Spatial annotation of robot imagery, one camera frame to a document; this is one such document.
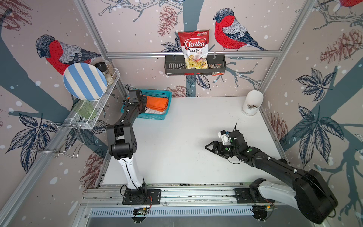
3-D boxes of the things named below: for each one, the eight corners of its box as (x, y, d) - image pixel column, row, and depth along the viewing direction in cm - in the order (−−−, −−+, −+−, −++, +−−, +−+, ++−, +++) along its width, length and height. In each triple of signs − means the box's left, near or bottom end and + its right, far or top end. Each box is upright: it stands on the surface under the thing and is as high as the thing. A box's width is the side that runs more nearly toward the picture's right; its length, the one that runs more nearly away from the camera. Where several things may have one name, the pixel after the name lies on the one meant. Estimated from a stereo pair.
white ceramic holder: (243, 117, 110) (250, 103, 97) (239, 104, 119) (245, 90, 106) (258, 117, 110) (267, 103, 97) (252, 104, 119) (260, 90, 106)
